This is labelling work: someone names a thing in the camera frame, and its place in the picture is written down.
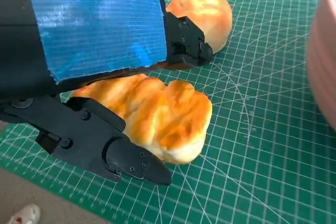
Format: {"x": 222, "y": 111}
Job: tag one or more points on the round toy bread bun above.
{"x": 210, "y": 11}

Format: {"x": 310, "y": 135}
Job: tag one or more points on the pink bowl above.
{"x": 325, "y": 51}

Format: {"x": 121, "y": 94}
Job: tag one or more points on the black blue-taped left robot hand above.
{"x": 92, "y": 24}

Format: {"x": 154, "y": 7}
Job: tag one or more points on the rectangular toy bread loaf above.
{"x": 162, "y": 119}

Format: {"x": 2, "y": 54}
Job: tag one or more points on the green cutting mat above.
{"x": 262, "y": 155}

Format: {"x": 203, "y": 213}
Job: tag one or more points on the person's white shoe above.
{"x": 26, "y": 213}

